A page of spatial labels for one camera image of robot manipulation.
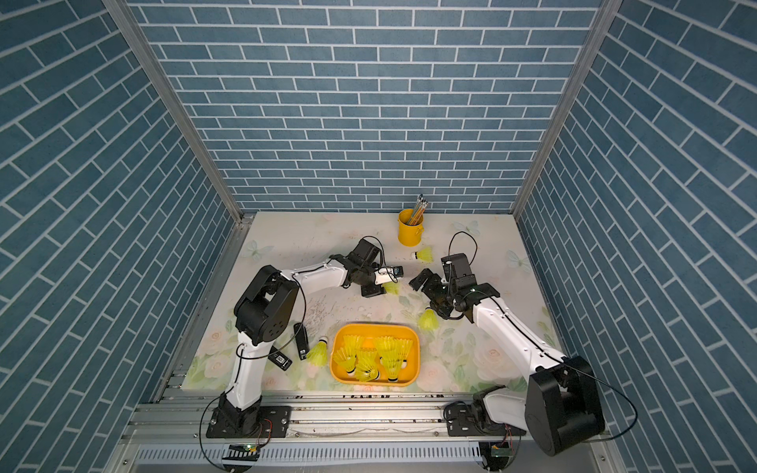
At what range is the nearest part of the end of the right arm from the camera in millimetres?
601

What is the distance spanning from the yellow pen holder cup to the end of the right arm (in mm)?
287

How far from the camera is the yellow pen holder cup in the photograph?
3.51 ft
